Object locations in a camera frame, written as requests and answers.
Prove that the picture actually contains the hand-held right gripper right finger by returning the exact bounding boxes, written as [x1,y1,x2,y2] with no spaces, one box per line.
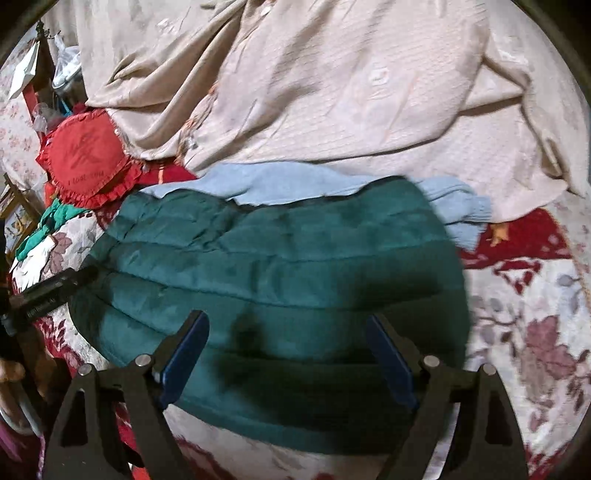
[367,314,529,480]

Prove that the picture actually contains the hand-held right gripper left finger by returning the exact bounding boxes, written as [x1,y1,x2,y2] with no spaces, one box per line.
[41,310,211,480]

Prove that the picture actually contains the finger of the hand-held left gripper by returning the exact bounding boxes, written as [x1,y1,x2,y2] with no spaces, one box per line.
[18,265,99,319]

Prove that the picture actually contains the green puffer jacket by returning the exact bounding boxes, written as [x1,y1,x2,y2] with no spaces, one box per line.
[69,176,472,455]

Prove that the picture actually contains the green cloth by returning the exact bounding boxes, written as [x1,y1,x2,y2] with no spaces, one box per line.
[15,198,89,260]

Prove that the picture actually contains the framed picture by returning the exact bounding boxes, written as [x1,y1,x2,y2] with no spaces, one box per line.
[0,178,35,245]

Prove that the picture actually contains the red ruffled cushion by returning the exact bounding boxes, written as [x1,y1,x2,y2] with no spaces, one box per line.
[36,108,145,209]

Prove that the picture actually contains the light blue sweater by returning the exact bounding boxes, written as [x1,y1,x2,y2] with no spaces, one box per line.
[139,161,493,253]

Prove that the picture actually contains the white paper bag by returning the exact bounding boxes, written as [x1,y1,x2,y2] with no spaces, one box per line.
[8,41,41,95]

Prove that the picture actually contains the wooden bedpost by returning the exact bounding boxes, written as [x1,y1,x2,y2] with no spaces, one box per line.
[33,21,57,109]

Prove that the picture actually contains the beige patterned blanket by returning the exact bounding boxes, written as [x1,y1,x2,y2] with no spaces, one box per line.
[41,0,591,222]

